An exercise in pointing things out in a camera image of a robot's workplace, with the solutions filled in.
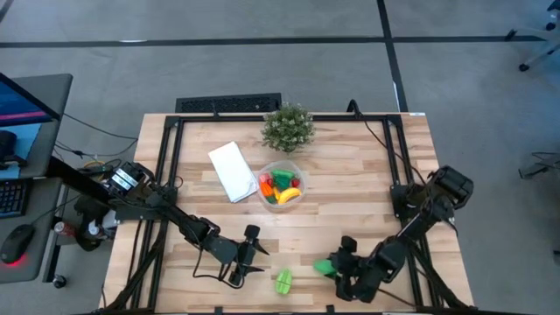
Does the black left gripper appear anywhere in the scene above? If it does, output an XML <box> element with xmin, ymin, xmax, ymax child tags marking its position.
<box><xmin>227</xmin><ymin>223</ymin><xmax>271</xmax><ymax>287</ymax></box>

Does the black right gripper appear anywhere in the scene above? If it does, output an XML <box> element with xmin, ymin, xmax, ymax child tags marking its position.
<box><xmin>325</xmin><ymin>234</ymin><xmax>387</xmax><ymax>304</ymax></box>

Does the green oval toy vegetable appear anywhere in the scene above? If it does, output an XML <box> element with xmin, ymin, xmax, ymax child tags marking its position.
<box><xmin>312</xmin><ymin>258</ymin><xmax>339</xmax><ymax>278</ymax></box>

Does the green toy starfruit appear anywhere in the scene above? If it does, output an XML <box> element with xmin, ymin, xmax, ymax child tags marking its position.
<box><xmin>274</xmin><ymin>268</ymin><xmax>293</xmax><ymax>296</ymax></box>

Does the orange toy carrot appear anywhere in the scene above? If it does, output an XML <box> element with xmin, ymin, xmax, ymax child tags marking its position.
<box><xmin>259</xmin><ymin>181</ymin><xmax>277</xmax><ymax>205</ymax></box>

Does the yellow toy banana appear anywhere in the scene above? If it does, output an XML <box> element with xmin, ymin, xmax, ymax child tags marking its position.
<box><xmin>277</xmin><ymin>187</ymin><xmax>303</xmax><ymax>206</ymax></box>

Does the green toy bell pepper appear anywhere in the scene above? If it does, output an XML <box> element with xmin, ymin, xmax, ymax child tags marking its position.
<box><xmin>270</xmin><ymin>169</ymin><xmax>296</xmax><ymax>192</ymax></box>

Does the clear plastic tupperware container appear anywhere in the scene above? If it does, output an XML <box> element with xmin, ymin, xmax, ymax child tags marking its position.
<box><xmin>256</xmin><ymin>159</ymin><xmax>307</xmax><ymax>210</ymax></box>

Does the white folded cloth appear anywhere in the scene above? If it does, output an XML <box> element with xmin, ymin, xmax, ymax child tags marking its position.
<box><xmin>207</xmin><ymin>140</ymin><xmax>261</xmax><ymax>205</ymax></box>

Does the small green potted plant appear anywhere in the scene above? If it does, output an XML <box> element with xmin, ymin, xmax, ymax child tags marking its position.
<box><xmin>261</xmin><ymin>101</ymin><xmax>316</xmax><ymax>154</ymax></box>

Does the black equipment stand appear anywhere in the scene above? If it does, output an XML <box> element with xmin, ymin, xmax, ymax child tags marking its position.
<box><xmin>73</xmin><ymin>195</ymin><xmax>118</xmax><ymax>253</ymax></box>

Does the red drink can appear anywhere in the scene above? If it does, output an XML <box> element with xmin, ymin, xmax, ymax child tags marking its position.
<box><xmin>53</xmin><ymin>220</ymin><xmax>77</xmax><ymax>238</ymax></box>

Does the grey stand leg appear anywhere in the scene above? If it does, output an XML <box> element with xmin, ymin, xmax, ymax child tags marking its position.
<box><xmin>518</xmin><ymin>151</ymin><xmax>560</xmax><ymax>180</ymax></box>

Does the black computer mouse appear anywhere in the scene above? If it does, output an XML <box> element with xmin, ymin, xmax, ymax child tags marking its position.
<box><xmin>0</xmin><ymin>224</ymin><xmax>36</xmax><ymax>266</ymax></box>

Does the black keyboard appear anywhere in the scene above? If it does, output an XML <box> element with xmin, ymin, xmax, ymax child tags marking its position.
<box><xmin>0</xmin><ymin>178</ymin><xmax>28</xmax><ymax>219</ymax></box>

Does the office chair base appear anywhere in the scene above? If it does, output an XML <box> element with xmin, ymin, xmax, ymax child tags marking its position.
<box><xmin>505</xmin><ymin>0</ymin><xmax>560</xmax><ymax>74</ymax></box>

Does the black desk object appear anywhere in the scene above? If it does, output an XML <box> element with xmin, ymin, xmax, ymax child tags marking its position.
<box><xmin>0</xmin><ymin>129</ymin><xmax>19</xmax><ymax>171</ymax></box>

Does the computer monitor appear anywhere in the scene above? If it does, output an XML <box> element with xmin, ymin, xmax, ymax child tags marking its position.
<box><xmin>0</xmin><ymin>72</ymin><xmax>61</xmax><ymax>128</ymax></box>

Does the black left wrist camera cable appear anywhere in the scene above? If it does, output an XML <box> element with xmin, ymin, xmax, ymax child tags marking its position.
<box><xmin>191</xmin><ymin>244</ymin><xmax>246</xmax><ymax>291</ymax></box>

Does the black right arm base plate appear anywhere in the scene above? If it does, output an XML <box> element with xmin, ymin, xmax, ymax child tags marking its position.
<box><xmin>390</xmin><ymin>183</ymin><xmax>455</xmax><ymax>221</ymax></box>

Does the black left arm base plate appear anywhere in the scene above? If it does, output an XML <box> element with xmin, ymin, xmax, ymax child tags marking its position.
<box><xmin>115</xmin><ymin>192</ymin><xmax>179</xmax><ymax>221</ymax></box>

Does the black aluminium table frame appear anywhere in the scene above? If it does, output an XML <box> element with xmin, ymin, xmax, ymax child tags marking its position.
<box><xmin>102</xmin><ymin>112</ymin><xmax>478</xmax><ymax>315</ymax></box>

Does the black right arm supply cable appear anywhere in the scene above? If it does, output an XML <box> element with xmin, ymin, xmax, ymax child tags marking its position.
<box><xmin>346</xmin><ymin>99</ymin><xmax>429</xmax><ymax>185</ymax></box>

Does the black floor cable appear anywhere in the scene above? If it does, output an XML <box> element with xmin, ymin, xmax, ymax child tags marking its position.
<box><xmin>63</xmin><ymin>112</ymin><xmax>139</xmax><ymax>142</ymax></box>

